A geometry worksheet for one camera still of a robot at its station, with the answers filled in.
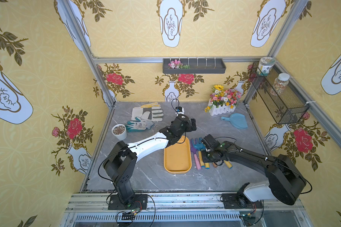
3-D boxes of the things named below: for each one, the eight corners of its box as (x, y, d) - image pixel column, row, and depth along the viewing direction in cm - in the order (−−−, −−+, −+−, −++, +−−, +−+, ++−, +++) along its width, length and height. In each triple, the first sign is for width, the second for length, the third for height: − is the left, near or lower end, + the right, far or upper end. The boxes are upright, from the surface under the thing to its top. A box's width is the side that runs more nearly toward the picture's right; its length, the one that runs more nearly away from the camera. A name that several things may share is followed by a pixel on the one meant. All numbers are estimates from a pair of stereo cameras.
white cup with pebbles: (113, 140, 100) (110, 134, 94) (117, 130, 106) (113, 123, 100) (126, 140, 100) (123, 134, 94) (129, 130, 106) (126, 123, 100)
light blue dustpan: (223, 127, 107) (224, 125, 105) (220, 115, 115) (221, 113, 113) (247, 127, 107) (249, 125, 105) (242, 115, 115) (243, 113, 113)
